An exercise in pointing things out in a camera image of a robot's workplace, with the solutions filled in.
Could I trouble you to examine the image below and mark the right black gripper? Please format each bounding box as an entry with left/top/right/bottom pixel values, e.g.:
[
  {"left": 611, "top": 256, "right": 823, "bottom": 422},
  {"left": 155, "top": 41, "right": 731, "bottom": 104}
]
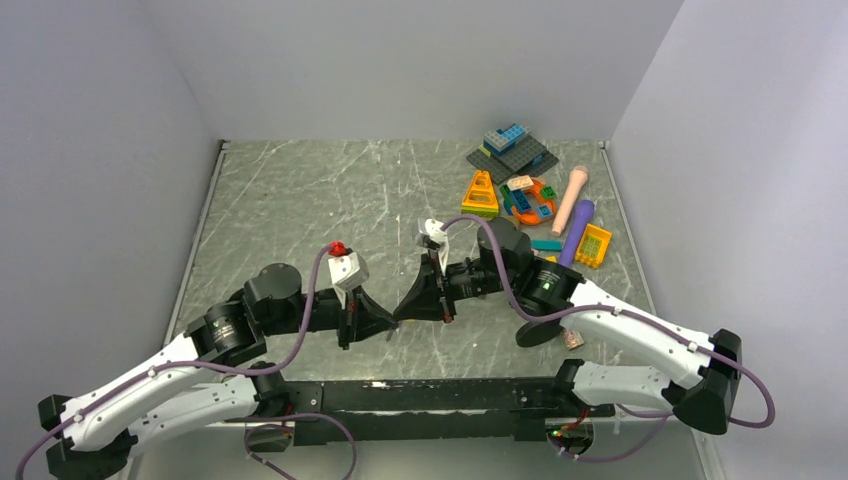
[{"left": 393, "top": 249, "right": 515, "bottom": 323}]

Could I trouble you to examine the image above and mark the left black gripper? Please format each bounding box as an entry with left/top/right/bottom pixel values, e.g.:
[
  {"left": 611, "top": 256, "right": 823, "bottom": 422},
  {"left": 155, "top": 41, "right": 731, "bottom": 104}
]
[{"left": 264, "top": 282, "right": 400, "bottom": 350}]

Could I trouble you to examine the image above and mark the yellow key tag with keyring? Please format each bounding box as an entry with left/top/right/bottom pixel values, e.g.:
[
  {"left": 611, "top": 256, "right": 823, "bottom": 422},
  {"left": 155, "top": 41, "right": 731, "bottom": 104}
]
[{"left": 385, "top": 319, "right": 415, "bottom": 342}]

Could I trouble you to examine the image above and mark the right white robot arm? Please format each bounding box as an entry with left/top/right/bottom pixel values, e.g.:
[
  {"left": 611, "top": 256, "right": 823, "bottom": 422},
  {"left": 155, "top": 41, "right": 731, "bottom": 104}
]
[{"left": 393, "top": 217, "right": 741, "bottom": 435}]

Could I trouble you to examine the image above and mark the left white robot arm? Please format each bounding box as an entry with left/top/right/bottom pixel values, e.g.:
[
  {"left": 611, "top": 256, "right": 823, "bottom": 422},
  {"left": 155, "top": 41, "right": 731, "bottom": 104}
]
[{"left": 38, "top": 254, "right": 397, "bottom": 479}]

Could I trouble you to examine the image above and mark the black microphone stand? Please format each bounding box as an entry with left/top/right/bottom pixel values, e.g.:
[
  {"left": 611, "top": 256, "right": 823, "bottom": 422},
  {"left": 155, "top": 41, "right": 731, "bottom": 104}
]
[{"left": 515, "top": 315, "right": 564, "bottom": 348}]

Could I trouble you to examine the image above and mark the orange triangular toy block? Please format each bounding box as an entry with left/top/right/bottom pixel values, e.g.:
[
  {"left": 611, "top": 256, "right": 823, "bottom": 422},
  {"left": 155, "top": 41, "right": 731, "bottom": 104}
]
[{"left": 461, "top": 170, "right": 500, "bottom": 219}]

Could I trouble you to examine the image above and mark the teal flat brick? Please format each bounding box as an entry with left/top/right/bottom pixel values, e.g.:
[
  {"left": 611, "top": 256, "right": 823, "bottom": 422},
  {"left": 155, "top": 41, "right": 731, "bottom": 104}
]
[{"left": 531, "top": 239, "right": 563, "bottom": 252}]

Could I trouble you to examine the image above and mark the glitter filled tube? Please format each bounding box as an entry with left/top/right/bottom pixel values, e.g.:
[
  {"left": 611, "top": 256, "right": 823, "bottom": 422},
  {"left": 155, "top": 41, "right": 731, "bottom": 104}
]
[{"left": 562, "top": 329, "right": 585, "bottom": 351}]

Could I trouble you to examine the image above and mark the blue grey lego stack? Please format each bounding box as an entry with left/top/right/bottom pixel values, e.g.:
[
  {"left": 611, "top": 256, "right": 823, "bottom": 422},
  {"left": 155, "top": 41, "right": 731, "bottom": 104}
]
[{"left": 482, "top": 124, "right": 531, "bottom": 156}]

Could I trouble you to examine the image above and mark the yellow window toy block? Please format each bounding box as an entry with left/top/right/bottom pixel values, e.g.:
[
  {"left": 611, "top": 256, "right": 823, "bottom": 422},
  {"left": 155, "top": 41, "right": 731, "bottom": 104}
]
[{"left": 574, "top": 223, "right": 612, "bottom": 269}]

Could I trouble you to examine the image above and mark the dark grey lego baseplate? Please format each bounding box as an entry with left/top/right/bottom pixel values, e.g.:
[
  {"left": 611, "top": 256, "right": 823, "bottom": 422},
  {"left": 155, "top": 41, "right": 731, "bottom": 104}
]
[{"left": 466, "top": 136, "right": 559, "bottom": 185}]

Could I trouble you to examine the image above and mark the purple toy microphone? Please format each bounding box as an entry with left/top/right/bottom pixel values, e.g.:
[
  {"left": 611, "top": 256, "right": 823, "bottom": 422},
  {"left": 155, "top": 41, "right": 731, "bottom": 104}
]
[{"left": 558, "top": 199, "right": 595, "bottom": 267}]

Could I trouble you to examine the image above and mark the pink toy microphone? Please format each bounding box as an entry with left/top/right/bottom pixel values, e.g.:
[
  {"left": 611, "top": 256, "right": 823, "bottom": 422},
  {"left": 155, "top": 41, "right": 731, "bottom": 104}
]
[{"left": 551, "top": 165, "right": 589, "bottom": 236}]

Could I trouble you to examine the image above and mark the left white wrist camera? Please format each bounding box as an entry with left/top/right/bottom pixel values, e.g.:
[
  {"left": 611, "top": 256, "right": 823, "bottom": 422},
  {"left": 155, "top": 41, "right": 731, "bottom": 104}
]
[{"left": 328, "top": 242, "right": 370, "bottom": 292}]

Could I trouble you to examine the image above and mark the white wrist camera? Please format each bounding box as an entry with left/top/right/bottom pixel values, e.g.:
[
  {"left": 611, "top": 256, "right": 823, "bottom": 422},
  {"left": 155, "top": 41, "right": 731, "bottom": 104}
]
[
  {"left": 328, "top": 242, "right": 370, "bottom": 292},
  {"left": 416, "top": 218, "right": 449, "bottom": 272}
]

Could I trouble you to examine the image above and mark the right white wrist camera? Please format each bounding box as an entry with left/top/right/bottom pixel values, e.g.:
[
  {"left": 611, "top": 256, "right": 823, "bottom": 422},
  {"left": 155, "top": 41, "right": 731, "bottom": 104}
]
[{"left": 416, "top": 218, "right": 449, "bottom": 272}]

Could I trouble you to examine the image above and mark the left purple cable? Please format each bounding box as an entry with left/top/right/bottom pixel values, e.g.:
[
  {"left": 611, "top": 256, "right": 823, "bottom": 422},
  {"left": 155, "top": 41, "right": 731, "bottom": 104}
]
[{"left": 14, "top": 245, "right": 333, "bottom": 480}]

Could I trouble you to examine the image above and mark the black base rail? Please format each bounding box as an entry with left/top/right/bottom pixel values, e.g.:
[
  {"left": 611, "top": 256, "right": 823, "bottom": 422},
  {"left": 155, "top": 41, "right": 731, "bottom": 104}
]
[{"left": 252, "top": 374, "right": 615, "bottom": 446}]

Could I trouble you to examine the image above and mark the orange ring toy with bricks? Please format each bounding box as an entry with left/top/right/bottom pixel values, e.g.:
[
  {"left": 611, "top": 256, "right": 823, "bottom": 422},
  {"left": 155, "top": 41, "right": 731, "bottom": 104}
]
[{"left": 498, "top": 177, "right": 557, "bottom": 226}]

